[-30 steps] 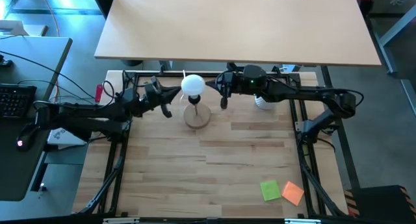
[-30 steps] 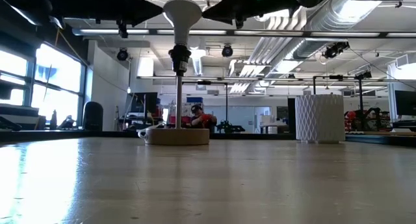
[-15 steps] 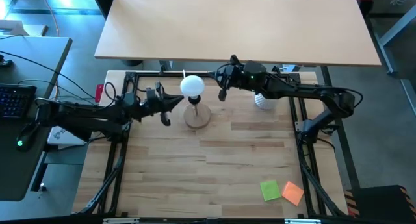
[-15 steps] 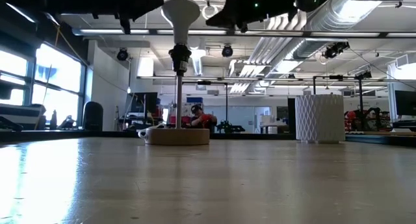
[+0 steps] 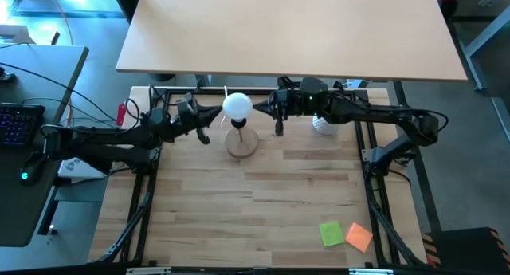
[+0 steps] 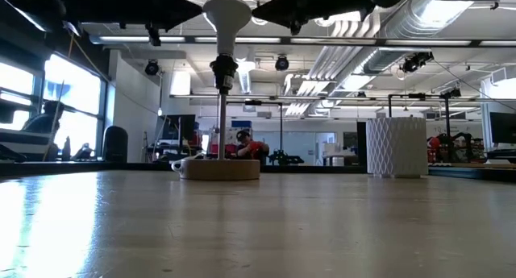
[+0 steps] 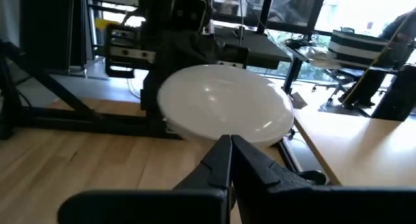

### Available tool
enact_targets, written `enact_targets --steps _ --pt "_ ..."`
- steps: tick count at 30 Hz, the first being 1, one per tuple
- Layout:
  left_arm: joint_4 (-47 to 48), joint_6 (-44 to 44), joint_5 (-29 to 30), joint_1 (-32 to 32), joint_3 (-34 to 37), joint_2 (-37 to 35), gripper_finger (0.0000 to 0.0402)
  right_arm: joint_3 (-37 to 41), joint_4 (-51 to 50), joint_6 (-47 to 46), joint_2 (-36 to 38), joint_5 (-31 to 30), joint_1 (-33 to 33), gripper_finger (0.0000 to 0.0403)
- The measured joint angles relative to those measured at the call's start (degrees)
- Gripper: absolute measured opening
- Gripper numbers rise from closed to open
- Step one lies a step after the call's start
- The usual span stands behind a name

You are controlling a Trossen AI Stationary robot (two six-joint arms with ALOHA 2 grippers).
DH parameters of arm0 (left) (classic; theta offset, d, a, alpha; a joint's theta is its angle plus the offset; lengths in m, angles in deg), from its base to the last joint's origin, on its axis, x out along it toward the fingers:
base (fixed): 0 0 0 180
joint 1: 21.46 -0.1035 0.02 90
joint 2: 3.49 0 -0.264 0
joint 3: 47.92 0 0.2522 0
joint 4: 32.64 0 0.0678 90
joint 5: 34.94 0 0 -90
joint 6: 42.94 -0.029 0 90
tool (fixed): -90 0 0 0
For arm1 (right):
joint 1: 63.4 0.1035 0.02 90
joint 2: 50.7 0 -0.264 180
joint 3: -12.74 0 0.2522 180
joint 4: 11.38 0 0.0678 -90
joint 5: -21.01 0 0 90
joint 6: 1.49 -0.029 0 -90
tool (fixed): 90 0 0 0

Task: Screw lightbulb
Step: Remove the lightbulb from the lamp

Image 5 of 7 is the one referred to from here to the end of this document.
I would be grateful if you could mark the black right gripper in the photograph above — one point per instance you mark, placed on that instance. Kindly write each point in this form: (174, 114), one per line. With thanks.
(287, 101)

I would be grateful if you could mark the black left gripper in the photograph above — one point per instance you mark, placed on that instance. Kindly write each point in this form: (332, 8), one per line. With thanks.
(191, 117)

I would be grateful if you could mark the white flood lightbulb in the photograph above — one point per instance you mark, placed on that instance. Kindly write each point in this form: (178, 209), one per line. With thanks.
(237, 106)

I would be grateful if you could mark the lamp stand with wooden base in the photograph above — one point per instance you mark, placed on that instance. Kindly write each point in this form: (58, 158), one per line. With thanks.
(241, 141)

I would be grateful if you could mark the white textured pen cup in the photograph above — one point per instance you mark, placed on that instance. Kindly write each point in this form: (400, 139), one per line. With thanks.
(323, 127)

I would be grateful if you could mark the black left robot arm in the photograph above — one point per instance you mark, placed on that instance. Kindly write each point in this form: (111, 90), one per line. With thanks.
(103, 141)

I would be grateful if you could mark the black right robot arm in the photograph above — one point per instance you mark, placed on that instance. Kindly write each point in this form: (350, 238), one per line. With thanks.
(378, 115)

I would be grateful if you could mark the light wood desk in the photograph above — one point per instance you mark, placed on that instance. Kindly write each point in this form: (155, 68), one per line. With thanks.
(291, 32)

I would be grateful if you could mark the red table edge tag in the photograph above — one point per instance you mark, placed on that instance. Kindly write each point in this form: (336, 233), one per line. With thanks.
(120, 114)

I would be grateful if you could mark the white cardboard box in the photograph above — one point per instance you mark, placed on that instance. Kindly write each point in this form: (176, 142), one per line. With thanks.
(75, 167)

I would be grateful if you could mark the green sticky note pad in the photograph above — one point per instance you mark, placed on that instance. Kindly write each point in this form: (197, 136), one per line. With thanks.
(331, 234)

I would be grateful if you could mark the orange sticky note pad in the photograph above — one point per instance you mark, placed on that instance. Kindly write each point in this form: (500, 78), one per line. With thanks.
(359, 237)

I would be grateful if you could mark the dark grey desk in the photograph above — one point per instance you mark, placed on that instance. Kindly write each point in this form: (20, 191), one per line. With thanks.
(48, 67)

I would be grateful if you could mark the black computer mouse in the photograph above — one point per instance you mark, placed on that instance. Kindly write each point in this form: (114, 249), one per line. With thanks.
(32, 169)

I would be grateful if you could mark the black keyboard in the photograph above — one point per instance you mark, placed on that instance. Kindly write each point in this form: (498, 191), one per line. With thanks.
(18, 125)

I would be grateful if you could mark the brown cardboard box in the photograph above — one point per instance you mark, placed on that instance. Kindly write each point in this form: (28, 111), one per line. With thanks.
(16, 34)

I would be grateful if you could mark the black hazard-striped box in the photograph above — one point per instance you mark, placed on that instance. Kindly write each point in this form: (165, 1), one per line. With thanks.
(470, 251)

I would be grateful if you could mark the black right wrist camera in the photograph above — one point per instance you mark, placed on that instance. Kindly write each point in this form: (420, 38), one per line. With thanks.
(312, 93)

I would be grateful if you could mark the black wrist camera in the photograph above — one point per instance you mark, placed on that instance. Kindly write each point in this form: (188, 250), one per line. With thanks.
(312, 93)
(157, 121)

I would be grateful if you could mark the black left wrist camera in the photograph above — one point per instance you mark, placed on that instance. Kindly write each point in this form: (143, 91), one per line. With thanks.
(157, 121)

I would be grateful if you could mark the silver metal bracket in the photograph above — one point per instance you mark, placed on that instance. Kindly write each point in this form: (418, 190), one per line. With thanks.
(148, 271)
(370, 272)

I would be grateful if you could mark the grey metal desk frame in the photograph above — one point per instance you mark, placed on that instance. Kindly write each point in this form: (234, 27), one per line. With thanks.
(482, 40)

